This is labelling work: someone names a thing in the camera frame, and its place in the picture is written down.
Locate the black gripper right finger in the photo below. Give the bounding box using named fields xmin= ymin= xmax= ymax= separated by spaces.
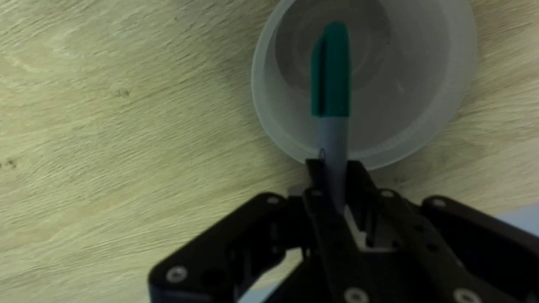
xmin=339 ymin=158 xmax=539 ymax=303

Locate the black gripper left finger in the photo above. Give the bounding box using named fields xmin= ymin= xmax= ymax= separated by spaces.
xmin=146 ymin=158 xmax=360 ymax=303

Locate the green capped marker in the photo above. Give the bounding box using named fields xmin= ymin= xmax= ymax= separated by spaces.
xmin=309 ymin=20 xmax=351 ymax=217

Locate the white small cup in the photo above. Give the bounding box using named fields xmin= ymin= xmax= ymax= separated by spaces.
xmin=248 ymin=0 xmax=479 ymax=172

